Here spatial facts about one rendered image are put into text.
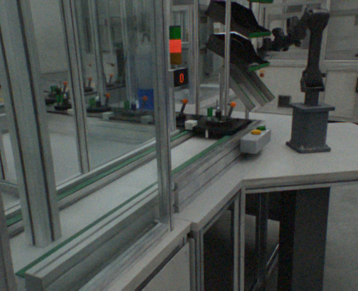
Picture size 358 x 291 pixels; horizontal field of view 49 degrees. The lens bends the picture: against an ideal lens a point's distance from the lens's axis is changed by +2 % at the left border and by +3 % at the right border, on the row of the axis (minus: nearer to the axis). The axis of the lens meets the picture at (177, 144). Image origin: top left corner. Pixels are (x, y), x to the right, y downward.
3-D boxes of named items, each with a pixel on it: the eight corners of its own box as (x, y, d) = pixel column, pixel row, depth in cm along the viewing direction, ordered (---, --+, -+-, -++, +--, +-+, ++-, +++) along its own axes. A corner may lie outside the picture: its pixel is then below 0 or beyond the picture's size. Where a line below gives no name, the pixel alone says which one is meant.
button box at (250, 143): (270, 141, 176) (270, 128, 174) (255, 154, 159) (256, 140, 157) (255, 139, 179) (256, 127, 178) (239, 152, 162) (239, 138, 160)
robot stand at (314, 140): (331, 151, 173) (335, 107, 167) (299, 153, 170) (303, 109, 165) (314, 142, 186) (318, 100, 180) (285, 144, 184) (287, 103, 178)
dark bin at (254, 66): (260, 70, 201) (266, 56, 197) (247, 72, 191) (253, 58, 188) (219, 45, 213) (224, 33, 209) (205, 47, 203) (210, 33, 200)
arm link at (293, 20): (306, 35, 186) (306, 11, 187) (289, 36, 186) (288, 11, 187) (298, 43, 198) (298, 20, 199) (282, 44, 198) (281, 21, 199)
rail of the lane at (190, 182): (264, 139, 193) (266, 118, 190) (179, 213, 119) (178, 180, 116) (254, 138, 196) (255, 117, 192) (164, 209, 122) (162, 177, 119)
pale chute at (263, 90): (270, 102, 218) (275, 97, 216) (258, 107, 209) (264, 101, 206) (240, 65, 225) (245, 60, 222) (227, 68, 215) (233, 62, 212)
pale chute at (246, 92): (261, 107, 206) (267, 102, 203) (249, 112, 196) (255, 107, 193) (230, 68, 212) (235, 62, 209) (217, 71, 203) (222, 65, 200)
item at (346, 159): (457, 169, 157) (458, 162, 157) (231, 187, 144) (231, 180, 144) (349, 127, 224) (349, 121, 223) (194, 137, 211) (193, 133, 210)
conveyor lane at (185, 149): (249, 140, 192) (250, 121, 189) (162, 208, 122) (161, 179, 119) (198, 134, 205) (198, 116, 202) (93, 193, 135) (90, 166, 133)
